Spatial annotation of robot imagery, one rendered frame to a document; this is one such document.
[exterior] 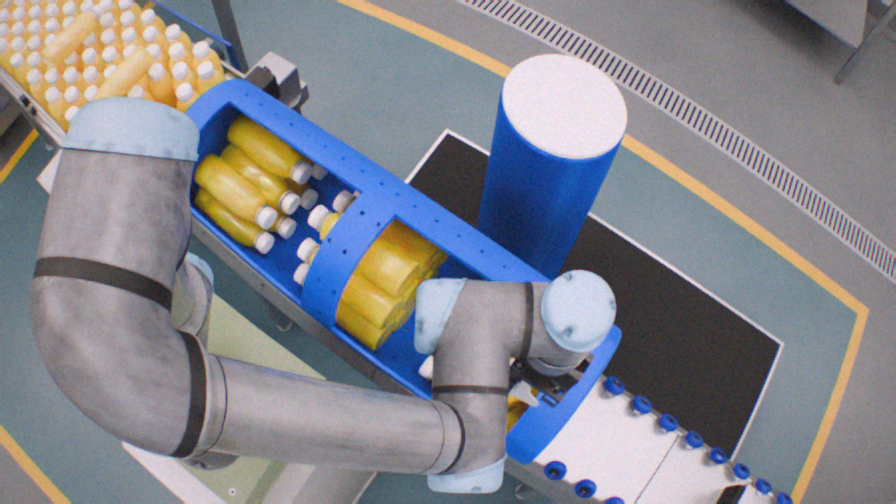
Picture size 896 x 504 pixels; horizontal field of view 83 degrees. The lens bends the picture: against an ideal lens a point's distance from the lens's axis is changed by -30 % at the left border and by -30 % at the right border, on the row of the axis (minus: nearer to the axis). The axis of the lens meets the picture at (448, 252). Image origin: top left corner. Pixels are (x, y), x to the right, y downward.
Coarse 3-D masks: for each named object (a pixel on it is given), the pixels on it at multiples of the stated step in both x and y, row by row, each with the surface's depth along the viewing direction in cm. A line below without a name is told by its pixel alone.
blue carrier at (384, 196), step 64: (320, 128) 123; (192, 192) 134; (320, 192) 138; (384, 192) 113; (256, 256) 129; (320, 256) 109; (448, 256) 131; (512, 256) 114; (320, 320) 115; (576, 384) 100; (512, 448) 106
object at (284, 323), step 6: (252, 288) 191; (258, 294) 193; (264, 300) 195; (264, 306) 207; (270, 306) 201; (270, 312) 209; (276, 312) 209; (282, 312) 213; (276, 318) 212; (282, 318) 216; (288, 318) 221; (282, 324) 219; (288, 324) 227; (282, 330) 227; (288, 330) 227
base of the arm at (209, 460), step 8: (200, 456) 83; (208, 456) 85; (216, 456) 86; (224, 456) 87; (232, 456) 89; (192, 464) 87; (200, 464) 88; (208, 464) 87; (216, 464) 87; (224, 464) 89
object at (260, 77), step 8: (256, 72) 147; (264, 72) 147; (248, 80) 146; (256, 80) 146; (264, 80) 146; (272, 80) 147; (264, 88) 146; (272, 88) 149; (272, 96) 151; (280, 96) 155
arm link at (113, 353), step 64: (64, 320) 34; (128, 320) 36; (64, 384) 35; (128, 384) 36; (192, 384) 40; (256, 384) 46; (320, 384) 51; (192, 448) 41; (256, 448) 45; (320, 448) 49; (384, 448) 53; (448, 448) 58
